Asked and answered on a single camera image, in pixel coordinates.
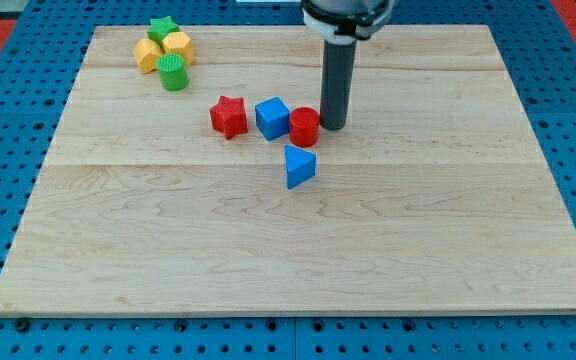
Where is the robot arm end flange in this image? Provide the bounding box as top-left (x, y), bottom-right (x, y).
top-left (301, 0), bottom-right (398, 45)

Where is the red star block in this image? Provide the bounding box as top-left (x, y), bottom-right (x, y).
top-left (209, 96), bottom-right (248, 140)

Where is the green star block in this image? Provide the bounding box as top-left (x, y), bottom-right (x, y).
top-left (146, 16), bottom-right (180, 45)

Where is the blue triangle block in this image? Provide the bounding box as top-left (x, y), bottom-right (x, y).
top-left (284, 145), bottom-right (317, 189)

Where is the red cylinder block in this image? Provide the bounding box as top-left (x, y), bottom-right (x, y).
top-left (289, 107), bottom-right (320, 147)

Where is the blue cube block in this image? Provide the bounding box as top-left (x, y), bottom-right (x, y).
top-left (255, 97), bottom-right (290, 141)

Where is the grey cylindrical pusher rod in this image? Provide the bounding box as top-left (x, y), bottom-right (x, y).
top-left (320, 41), bottom-right (356, 131)

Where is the light wooden board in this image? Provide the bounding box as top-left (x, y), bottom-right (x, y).
top-left (0, 25), bottom-right (576, 318)

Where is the green cylinder block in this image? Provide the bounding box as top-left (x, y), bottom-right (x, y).
top-left (156, 53), bottom-right (189, 91)

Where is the yellow hexagon block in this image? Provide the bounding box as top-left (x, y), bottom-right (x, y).
top-left (162, 31), bottom-right (195, 66)

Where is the yellow heart block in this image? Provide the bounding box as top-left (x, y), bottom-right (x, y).
top-left (134, 38), bottom-right (163, 74)

